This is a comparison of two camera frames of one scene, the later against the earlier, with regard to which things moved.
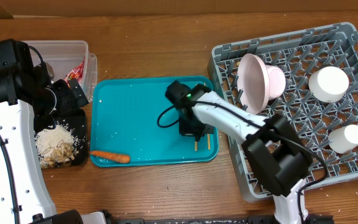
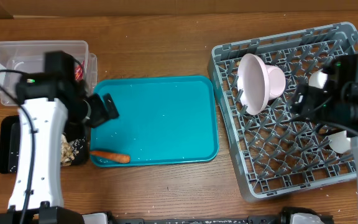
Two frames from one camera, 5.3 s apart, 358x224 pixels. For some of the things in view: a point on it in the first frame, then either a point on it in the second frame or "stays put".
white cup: [343, 140] stays put
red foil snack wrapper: [76, 73] stays put
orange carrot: [116, 157] stays put
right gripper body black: [194, 127] -> [307, 101]
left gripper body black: [66, 102] -> [97, 114]
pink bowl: [276, 81] stays put
